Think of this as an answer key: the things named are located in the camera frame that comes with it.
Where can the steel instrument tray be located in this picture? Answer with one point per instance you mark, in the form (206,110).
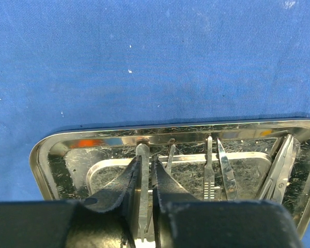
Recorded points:
(76,164)

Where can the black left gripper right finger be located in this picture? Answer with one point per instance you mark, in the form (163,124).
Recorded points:
(181,220)

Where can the steel surgical scissors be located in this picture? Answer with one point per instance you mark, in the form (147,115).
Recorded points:
(275,184)

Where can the pointed steel tweezers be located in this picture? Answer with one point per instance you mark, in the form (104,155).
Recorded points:
(229,180)

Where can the steel scalpel handle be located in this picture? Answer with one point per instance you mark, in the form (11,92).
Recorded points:
(211,192)
(170,158)

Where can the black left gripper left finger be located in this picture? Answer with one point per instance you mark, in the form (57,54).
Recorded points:
(108,218)

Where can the blue cloth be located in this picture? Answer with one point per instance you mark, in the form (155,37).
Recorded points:
(69,64)

